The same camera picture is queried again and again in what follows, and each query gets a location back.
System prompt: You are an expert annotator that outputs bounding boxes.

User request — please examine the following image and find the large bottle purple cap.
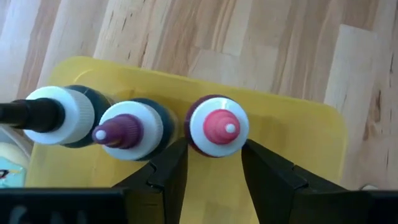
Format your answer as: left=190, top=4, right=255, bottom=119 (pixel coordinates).
left=91, top=97, right=177, bottom=162

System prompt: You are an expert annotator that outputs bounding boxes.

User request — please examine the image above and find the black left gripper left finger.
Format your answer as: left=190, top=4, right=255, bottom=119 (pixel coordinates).
left=111, top=138, right=189, bottom=224

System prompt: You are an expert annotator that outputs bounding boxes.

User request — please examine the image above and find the yellow translucent plastic tray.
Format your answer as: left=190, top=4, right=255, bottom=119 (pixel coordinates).
left=24, top=55, right=348, bottom=224

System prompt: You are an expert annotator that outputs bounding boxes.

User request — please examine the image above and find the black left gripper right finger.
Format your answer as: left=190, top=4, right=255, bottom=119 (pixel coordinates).
left=241, top=138, right=368, bottom=224

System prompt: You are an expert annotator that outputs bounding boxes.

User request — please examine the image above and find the large red bottle pink cap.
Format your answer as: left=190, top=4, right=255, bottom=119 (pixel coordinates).
left=183, top=94, right=251, bottom=159

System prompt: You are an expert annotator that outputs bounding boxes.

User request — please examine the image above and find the large bottle black cap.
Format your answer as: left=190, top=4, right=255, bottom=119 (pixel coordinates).
left=0, top=83, right=113, bottom=149

